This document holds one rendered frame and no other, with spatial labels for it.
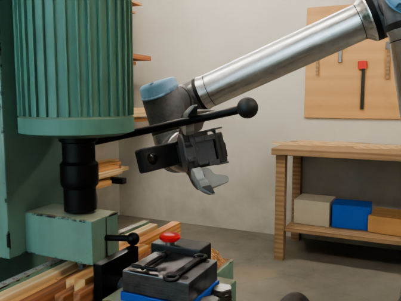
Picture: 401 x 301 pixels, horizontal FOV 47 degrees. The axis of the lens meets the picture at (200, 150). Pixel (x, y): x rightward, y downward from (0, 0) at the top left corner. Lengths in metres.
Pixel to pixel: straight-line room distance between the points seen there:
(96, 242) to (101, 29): 0.32
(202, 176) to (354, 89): 3.16
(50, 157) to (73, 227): 0.15
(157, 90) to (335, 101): 2.99
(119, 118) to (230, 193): 3.63
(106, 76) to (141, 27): 3.99
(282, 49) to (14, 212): 0.69
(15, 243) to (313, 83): 3.40
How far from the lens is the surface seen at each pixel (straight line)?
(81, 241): 0.73
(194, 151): 0.86
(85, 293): 0.66
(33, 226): 0.80
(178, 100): 1.06
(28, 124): 0.70
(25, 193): 0.80
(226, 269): 0.91
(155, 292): 0.59
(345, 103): 3.92
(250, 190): 4.21
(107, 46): 0.68
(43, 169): 0.82
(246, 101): 0.74
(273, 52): 1.12
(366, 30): 1.12
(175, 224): 1.03
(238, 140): 4.18
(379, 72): 3.90
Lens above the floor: 1.22
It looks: 7 degrees down
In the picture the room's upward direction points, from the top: straight up
